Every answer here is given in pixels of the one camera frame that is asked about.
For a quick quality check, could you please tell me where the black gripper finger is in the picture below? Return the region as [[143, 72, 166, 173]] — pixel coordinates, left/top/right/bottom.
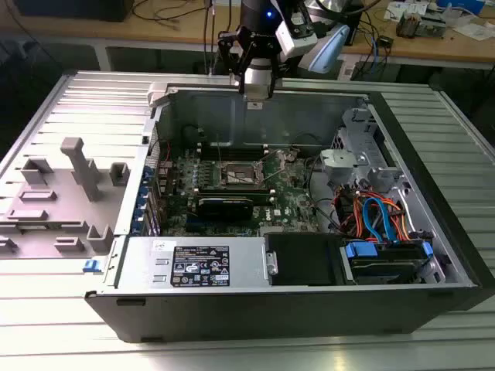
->
[[217, 27, 254, 97], [267, 37, 289, 98]]

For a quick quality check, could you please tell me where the CPU with silver top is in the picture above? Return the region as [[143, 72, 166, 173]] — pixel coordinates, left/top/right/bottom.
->
[[244, 83, 271, 103]]

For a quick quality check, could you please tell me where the metal socket cover frame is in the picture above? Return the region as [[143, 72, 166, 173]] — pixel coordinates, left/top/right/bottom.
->
[[255, 149, 290, 184]]

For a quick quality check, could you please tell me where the black upright device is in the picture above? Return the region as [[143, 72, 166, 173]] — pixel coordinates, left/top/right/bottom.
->
[[342, 11, 364, 46]]

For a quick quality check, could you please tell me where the silver metal drive cage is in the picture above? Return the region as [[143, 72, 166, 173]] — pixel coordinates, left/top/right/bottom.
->
[[319, 107, 411, 194]]

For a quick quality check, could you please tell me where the green motherboard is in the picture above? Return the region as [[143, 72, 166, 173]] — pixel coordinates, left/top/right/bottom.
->
[[156, 148, 329, 237]]

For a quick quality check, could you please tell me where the RAM stick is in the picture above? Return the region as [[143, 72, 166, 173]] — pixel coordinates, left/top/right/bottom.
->
[[196, 191, 275, 205]]

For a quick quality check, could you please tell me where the black graphics card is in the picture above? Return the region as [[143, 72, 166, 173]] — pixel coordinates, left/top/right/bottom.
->
[[196, 196, 254, 222]]

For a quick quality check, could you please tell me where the wooden desk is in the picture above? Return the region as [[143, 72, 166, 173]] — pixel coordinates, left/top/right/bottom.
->
[[0, 0, 495, 73]]

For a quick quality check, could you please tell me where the printed white paper sheet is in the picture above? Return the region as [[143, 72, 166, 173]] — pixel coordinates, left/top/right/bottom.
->
[[384, 2, 426, 20]]

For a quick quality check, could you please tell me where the metal finned heatsink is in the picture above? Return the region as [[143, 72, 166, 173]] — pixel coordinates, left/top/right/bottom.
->
[[396, 11, 425, 39]]

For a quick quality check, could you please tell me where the black plastic shroud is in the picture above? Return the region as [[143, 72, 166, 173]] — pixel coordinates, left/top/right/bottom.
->
[[266, 233, 341, 287]]

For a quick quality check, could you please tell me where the large black box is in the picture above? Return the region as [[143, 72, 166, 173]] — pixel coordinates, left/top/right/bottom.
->
[[13, 0, 135, 22]]

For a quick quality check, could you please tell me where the silver power supply with label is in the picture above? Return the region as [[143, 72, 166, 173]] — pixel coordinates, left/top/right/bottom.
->
[[114, 234, 279, 290]]

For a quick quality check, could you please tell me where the hard disk in blue carrier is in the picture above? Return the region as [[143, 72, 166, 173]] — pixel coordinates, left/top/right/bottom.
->
[[340, 238, 436, 286]]

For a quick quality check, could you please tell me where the plain white paper sheet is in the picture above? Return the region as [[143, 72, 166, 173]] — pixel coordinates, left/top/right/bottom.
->
[[452, 22, 495, 42]]

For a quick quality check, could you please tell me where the grey plastic parts rack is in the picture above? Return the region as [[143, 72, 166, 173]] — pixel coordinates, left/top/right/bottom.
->
[[0, 137, 131, 260]]

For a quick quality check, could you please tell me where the black open PC case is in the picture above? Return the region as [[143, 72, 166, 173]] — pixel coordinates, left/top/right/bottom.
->
[[84, 79, 495, 345]]

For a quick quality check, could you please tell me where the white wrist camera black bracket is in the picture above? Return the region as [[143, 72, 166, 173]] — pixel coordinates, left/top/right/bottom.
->
[[275, 15, 317, 58]]

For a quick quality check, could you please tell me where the thin red wire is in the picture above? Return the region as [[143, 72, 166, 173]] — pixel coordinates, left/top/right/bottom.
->
[[148, 138, 172, 165]]

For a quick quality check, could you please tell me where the black internal power cable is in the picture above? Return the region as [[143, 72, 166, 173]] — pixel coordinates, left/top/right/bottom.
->
[[307, 156, 341, 235]]

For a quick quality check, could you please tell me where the blue network cable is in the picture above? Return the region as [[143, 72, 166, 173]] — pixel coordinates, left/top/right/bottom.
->
[[369, 30, 382, 74]]

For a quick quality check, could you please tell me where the grey metal bracket part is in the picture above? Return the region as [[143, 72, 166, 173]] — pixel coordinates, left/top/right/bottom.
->
[[419, 11, 453, 38]]

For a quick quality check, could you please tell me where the blue flat wire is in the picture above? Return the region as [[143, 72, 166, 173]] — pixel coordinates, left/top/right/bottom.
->
[[363, 196, 399, 244]]

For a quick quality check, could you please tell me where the orange wire bundle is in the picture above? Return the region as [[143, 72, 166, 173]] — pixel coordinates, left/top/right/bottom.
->
[[332, 185, 422, 243]]

